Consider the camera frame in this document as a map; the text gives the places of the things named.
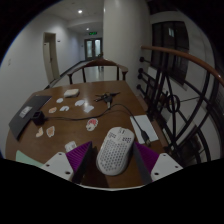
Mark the light green printed mouse pad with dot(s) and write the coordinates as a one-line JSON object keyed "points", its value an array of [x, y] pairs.
{"points": [[28, 159]]}

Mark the dark closed laptop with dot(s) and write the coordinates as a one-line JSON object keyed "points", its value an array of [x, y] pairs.
{"points": [[26, 113]]}

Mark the small black charger block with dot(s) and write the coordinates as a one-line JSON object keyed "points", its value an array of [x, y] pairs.
{"points": [[38, 118]]}

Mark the black railing with wooden handrail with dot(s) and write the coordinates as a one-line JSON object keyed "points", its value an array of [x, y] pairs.
{"points": [[186, 56]]}

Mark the beige sticker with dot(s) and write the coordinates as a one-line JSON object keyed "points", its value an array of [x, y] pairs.
{"points": [[39, 132]]}

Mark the white wall switch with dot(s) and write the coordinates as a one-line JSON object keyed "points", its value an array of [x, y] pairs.
{"points": [[9, 62]]}

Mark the dark framed window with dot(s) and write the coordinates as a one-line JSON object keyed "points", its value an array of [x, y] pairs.
{"points": [[170, 50]]}

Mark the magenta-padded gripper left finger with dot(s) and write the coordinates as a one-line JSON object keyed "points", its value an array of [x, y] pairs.
{"points": [[61, 165]]}

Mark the white perforated computer mouse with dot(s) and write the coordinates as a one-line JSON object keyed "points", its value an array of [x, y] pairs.
{"points": [[115, 153]]}

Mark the wooden armchair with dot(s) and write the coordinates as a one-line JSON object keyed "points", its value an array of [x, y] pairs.
{"points": [[100, 62]]}

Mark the green exit sign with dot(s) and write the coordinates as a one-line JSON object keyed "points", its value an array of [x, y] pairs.
{"points": [[92, 33]]}

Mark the glazed double door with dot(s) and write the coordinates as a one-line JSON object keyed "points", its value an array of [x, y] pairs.
{"points": [[93, 48]]}

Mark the red and white sticker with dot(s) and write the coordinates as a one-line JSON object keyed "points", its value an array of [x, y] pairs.
{"points": [[92, 124]]}

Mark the ceiling lights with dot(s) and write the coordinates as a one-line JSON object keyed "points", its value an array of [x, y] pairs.
{"points": [[80, 11]]}

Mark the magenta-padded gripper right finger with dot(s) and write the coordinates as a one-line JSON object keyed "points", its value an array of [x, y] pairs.
{"points": [[163, 165]]}

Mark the white paper sheet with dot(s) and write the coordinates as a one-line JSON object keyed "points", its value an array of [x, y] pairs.
{"points": [[138, 125]]}

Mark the orange sticker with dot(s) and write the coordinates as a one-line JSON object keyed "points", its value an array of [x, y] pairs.
{"points": [[50, 131], [52, 110]]}

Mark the small flat white box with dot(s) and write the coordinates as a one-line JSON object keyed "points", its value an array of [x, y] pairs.
{"points": [[71, 92]]}

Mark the dark bunch of keys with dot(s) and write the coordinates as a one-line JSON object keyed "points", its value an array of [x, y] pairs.
{"points": [[105, 97]]}

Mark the white side door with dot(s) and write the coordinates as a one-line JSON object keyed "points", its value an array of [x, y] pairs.
{"points": [[50, 58]]}

